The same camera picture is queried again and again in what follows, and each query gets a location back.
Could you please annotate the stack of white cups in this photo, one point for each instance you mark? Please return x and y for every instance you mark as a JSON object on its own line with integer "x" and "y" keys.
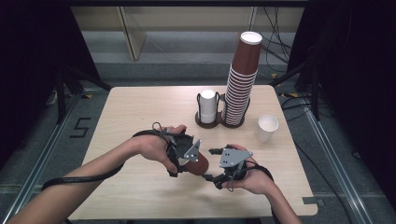
{"x": 208, "y": 105}

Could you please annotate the person's left hand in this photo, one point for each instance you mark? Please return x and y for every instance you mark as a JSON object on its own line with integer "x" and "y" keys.
{"x": 152, "y": 146}

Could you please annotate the person's right hand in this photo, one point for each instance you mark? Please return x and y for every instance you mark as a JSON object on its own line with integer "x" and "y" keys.
{"x": 255, "y": 183}

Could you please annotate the grey tape strip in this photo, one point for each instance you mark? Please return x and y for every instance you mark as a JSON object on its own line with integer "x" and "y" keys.
{"x": 313, "y": 201}

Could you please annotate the white paper cup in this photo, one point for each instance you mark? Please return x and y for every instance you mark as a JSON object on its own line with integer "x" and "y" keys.
{"x": 266, "y": 132}

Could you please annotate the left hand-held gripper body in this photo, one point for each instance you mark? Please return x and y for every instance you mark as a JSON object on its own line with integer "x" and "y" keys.
{"x": 183, "y": 147}

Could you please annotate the black metal stand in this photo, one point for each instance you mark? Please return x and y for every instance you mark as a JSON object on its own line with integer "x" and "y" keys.
{"x": 60, "y": 99}
{"x": 315, "y": 93}

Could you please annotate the black curtain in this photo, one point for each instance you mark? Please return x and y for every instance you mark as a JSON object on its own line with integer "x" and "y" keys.
{"x": 358, "y": 62}
{"x": 28, "y": 46}

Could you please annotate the aluminium floor rail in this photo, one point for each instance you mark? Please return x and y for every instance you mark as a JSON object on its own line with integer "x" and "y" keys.
{"x": 46, "y": 153}
{"x": 337, "y": 165}

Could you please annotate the brown paper cup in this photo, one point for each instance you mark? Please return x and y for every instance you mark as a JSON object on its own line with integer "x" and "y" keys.
{"x": 199, "y": 165}

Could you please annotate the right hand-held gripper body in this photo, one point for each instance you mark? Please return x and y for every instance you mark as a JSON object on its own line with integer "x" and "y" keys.
{"x": 233, "y": 158}

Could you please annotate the dark wooden cup holder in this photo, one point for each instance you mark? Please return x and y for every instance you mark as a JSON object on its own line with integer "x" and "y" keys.
{"x": 205, "y": 125}

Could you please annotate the stack of brown cups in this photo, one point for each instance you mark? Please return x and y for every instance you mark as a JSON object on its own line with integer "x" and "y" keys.
{"x": 246, "y": 59}

